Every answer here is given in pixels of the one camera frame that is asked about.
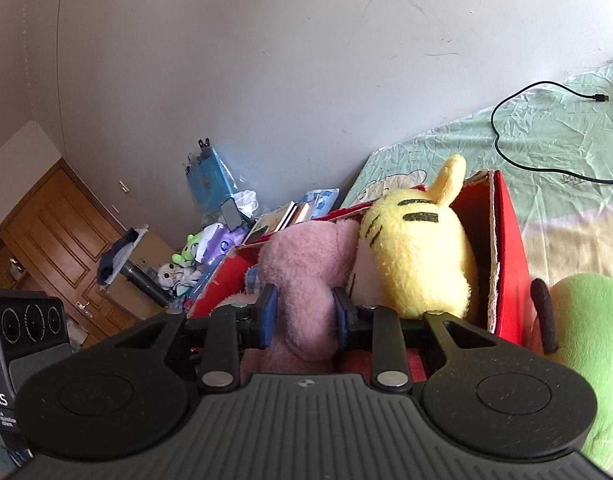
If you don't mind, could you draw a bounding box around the dark cloth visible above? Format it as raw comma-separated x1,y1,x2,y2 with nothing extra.
97,226,148,287

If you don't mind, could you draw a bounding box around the red cardboard box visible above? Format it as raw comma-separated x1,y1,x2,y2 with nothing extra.
186,170,533,376

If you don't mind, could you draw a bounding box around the yellow tiger plush toy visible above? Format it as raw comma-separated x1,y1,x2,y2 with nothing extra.
359,154,480,318

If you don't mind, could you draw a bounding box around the small green frog toy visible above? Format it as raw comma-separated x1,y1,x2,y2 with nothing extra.
172,234,203,267

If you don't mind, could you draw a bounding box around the pink rabbit plush toy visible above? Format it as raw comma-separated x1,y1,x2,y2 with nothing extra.
241,220,361,376

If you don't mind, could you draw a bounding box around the green bean plush toy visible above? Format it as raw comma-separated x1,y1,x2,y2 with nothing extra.
529,272,613,471

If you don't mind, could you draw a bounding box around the black charging cable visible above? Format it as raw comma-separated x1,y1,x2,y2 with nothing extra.
491,15,613,184

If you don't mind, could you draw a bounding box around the black phone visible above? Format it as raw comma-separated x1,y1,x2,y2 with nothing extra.
220,199,243,229

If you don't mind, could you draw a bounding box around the small white doll toy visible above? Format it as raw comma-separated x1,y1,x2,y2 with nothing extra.
155,263,188,287

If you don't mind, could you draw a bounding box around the blue plastic bag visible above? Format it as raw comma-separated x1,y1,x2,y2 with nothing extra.
185,139,237,222

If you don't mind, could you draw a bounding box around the blue patterned packet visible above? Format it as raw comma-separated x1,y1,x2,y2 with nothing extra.
304,188,340,219

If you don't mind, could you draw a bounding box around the wooden door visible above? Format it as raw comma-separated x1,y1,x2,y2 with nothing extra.
0,159,167,351

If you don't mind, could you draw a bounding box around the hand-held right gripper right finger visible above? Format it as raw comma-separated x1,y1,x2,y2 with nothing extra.
333,287,532,393

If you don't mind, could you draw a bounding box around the black cylinder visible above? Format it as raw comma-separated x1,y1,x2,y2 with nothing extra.
120,261,173,307

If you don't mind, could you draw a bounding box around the stack of books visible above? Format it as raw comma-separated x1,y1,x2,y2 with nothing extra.
246,201,313,242

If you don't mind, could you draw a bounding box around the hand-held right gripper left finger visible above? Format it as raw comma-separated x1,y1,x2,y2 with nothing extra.
94,284,278,393

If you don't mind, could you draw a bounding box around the white crumpled plastic bag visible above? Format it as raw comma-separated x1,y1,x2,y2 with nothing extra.
234,190,260,219

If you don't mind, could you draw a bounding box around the purple wipes packet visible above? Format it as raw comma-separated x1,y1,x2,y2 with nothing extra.
200,224,247,262

